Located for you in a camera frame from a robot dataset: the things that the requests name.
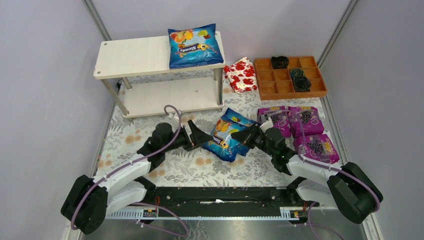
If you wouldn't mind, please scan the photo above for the wooden compartment tray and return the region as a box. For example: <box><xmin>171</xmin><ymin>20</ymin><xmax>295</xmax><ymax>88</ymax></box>
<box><xmin>254</xmin><ymin>56</ymin><xmax>328</xmax><ymax>101</ymax></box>

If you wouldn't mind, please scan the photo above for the red floral white pouch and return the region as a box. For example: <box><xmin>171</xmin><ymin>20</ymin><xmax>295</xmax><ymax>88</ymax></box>
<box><xmin>223</xmin><ymin>57</ymin><xmax>258</xmax><ymax>93</ymax></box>

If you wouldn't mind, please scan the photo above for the floral table mat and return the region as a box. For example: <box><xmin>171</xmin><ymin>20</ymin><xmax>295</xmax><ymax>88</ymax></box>
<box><xmin>97</xmin><ymin>79</ymin><xmax>331</xmax><ymax>187</ymax></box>

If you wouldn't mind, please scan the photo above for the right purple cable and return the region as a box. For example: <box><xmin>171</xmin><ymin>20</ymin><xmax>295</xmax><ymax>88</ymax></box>
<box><xmin>261</xmin><ymin>109</ymin><xmax>382</xmax><ymax>213</ymax></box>

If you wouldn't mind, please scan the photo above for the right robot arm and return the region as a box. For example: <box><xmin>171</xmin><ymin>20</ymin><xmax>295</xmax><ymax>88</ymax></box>
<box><xmin>231</xmin><ymin>124</ymin><xmax>384</xmax><ymax>224</ymax></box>

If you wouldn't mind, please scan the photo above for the blue candy bag on shelf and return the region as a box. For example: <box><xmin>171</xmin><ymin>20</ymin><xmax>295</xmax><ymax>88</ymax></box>
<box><xmin>167</xmin><ymin>23</ymin><xmax>225</xmax><ymax>69</ymax></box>

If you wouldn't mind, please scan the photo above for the blue Slendy candy bag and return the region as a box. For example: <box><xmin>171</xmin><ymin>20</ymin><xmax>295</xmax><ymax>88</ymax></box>
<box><xmin>224</xmin><ymin>108</ymin><xmax>257</xmax><ymax>127</ymax></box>
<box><xmin>202</xmin><ymin>115</ymin><xmax>250</xmax><ymax>162</ymax></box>

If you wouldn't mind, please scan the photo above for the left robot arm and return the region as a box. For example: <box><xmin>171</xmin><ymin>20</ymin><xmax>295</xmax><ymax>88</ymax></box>
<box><xmin>60</xmin><ymin>120</ymin><xmax>213</xmax><ymax>235</ymax></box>

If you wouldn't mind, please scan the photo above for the purple cable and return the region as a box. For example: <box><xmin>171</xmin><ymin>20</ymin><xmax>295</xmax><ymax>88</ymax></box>
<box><xmin>70</xmin><ymin>104</ymin><xmax>184</xmax><ymax>231</ymax></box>
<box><xmin>261</xmin><ymin>109</ymin><xmax>382</xmax><ymax>213</ymax></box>

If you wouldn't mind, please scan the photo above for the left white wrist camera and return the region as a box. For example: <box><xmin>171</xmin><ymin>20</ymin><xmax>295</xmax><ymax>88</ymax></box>
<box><xmin>167</xmin><ymin>112</ymin><xmax>180</xmax><ymax>122</ymax></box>

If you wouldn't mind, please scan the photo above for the purple grape candy bag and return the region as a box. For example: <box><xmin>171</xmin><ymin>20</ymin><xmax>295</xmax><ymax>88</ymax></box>
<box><xmin>257</xmin><ymin>106</ymin><xmax>292</xmax><ymax>138</ymax></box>
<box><xmin>287</xmin><ymin>106</ymin><xmax>325</xmax><ymax>139</ymax></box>
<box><xmin>293</xmin><ymin>134</ymin><xmax>340</xmax><ymax>164</ymax></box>

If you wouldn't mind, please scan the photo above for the black coiled item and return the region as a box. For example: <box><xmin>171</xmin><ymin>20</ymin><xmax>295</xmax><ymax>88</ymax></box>
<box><xmin>292</xmin><ymin>76</ymin><xmax>312</xmax><ymax>92</ymax></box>
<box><xmin>270</xmin><ymin>56</ymin><xmax>290</xmax><ymax>69</ymax></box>

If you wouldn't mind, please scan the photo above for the white two-tier shelf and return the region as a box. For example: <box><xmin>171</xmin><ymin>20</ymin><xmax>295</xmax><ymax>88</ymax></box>
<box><xmin>93</xmin><ymin>36</ymin><xmax>225</xmax><ymax>119</ymax></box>

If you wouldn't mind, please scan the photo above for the dark green coiled item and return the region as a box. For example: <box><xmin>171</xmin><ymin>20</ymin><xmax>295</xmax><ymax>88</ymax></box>
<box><xmin>289</xmin><ymin>68</ymin><xmax>305</xmax><ymax>80</ymax></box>

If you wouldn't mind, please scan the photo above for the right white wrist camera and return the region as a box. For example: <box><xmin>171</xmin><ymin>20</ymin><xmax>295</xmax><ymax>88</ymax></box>
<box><xmin>260</xmin><ymin>120</ymin><xmax>274</xmax><ymax>133</ymax></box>

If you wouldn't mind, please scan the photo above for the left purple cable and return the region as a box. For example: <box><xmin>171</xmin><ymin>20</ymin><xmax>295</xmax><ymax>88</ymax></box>
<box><xmin>70</xmin><ymin>104</ymin><xmax>184</xmax><ymax>231</ymax></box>

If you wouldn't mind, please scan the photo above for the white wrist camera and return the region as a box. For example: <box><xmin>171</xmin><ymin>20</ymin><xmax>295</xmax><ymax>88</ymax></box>
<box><xmin>260</xmin><ymin>120</ymin><xmax>274</xmax><ymax>133</ymax></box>
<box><xmin>167</xmin><ymin>112</ymin><xmax>180</xmax><ymax>122</ymax></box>

